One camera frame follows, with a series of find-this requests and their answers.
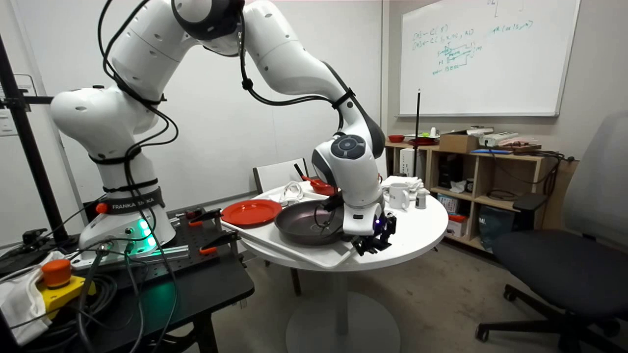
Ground dark frying pan black handle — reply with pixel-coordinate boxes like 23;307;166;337
272;198;347;247

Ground black stand post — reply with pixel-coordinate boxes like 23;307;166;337
0;35;82;249

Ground white plastic tray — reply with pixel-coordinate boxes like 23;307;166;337
217;186;361;272

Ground thin black pole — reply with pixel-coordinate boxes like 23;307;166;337
414;90;423;180

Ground dark teal bucket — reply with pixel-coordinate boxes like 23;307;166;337
476;205;518;249

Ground bundle of grey cables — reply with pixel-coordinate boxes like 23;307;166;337
64;241;188;353

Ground black workbench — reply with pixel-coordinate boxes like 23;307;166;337
0;205;257;353

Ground clear glass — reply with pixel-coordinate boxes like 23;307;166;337
280;180;306;202

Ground red white container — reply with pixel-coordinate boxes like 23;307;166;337
445;211;471;239

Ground white rag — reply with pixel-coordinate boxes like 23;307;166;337
0;249;68;347

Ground white cloth napkins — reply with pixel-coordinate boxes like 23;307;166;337
380;174;427;211

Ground red plate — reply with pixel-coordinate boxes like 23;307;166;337
219;198;284;229

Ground stack of books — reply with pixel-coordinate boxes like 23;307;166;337
467;125;545;156

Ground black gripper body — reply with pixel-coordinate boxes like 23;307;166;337
355;211;400;253

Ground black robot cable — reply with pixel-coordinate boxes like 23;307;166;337
96;0;359;198

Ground round white table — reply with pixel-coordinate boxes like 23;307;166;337
237;176;451;353

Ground red yellow emergency stop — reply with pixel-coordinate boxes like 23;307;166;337
35;256;90;313

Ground wooden shelf unit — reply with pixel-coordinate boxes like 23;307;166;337
380;135;565;253

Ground black orange bar clamp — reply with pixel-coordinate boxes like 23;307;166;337
194;231;241;258
172;205;223;229

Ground whiteboard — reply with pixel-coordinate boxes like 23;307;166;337
396;0;584;119

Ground white panel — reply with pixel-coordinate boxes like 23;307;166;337
251;158;310;196

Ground cardboard box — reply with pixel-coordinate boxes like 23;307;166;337
437;131;480;154

